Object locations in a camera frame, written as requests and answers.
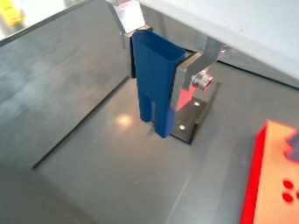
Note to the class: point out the gripper left finger with metal black pad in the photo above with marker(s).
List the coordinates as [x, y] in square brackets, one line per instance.
[130, 21]

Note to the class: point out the yellow object outside bin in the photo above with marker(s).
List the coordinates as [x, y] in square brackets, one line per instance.
[10, 13]

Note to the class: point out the blue square-circle two-leg object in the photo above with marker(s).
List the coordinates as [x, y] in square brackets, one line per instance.
[157, 58]

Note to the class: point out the gripper right finger metal with bolt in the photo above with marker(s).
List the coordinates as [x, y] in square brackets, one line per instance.
[192, 72]

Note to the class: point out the black curved regrasp stand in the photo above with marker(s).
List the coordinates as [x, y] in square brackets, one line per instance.
[192, 115]

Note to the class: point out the red fixture block with holes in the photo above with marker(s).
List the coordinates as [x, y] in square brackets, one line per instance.
[272, 201]

